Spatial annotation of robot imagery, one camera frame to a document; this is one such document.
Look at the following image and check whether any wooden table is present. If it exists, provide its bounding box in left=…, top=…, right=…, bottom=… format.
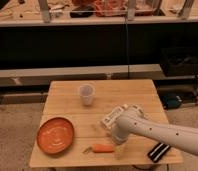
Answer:
left=29, top=78, right=185, bottom=169

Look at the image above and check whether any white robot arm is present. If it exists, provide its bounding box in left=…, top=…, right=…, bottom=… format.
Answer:
left=111, top=106, right=198, bottom=156

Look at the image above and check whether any cluttered back shelf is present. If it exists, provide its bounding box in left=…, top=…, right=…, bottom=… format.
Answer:
left=0, top=0, right=198, bottom=27

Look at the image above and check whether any translucent ceramic cup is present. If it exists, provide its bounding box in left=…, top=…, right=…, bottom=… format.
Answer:
left=78, top=84, right=94, bottom=106

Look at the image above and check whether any black bag on floor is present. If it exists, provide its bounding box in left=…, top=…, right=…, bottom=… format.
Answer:
left=161, top=94, right=182, bottom=109

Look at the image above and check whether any white tube bottle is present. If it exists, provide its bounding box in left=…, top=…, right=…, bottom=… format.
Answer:
left=101, top=104, right=128, bottom=130

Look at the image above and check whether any black white striped block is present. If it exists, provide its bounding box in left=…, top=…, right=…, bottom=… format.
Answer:
left=147, top=143, right=171, bottom=163

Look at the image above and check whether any long wooden bench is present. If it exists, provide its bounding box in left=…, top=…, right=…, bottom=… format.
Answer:
left=0, top=64, right=164, bottom=87

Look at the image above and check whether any orange carrot pepper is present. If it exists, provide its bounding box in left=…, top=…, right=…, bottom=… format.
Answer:
left=83, top=144, right=114, bottom=154

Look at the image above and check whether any orange plate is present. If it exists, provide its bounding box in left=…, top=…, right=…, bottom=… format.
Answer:
left=37, top=117, right=74, bottom=154

